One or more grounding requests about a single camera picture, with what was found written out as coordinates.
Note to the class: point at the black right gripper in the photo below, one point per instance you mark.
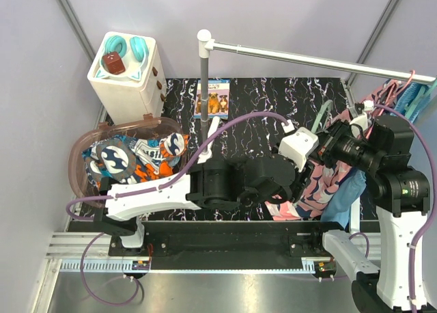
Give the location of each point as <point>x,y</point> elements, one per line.
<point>329,138</point>

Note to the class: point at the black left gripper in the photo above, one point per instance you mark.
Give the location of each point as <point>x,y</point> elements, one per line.
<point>302,180</point>

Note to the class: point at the mint green hanger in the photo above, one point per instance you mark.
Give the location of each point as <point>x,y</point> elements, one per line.
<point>323,117</point>

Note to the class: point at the blue orange patterned shorts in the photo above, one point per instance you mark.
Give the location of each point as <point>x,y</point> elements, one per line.
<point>130,160</point>

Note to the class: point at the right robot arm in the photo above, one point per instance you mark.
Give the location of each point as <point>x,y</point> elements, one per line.
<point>402,198</point>

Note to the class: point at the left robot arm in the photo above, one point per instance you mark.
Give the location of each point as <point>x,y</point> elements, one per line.
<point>216,184</point>

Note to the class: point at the pink patterned shorts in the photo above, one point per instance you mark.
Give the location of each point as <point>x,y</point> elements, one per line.
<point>324,183</point>

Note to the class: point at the light blue shorts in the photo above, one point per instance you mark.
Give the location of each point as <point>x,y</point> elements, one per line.
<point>350,189</point>

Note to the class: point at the blue knitted garment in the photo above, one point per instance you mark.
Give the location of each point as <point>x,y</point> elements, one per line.
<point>406,96</point>

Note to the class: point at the dog picture book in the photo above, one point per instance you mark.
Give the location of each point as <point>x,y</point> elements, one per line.
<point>218,98</point>

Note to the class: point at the pink translucent plastic basin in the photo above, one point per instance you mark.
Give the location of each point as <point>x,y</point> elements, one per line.
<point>147,128</point>

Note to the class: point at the silver clothes rack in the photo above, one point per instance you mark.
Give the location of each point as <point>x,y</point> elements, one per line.
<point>206,44</point>

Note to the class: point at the white storage box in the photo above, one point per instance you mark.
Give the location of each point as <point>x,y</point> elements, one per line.
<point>129,101</point>

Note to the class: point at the teal cat ear headphones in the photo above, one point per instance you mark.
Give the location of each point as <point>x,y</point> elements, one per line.
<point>134,53</point>

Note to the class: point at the brown cube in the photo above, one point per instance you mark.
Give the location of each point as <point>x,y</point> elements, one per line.
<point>113,63</point>

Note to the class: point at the pink wire hanger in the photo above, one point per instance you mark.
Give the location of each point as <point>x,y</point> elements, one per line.
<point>387,93</point>

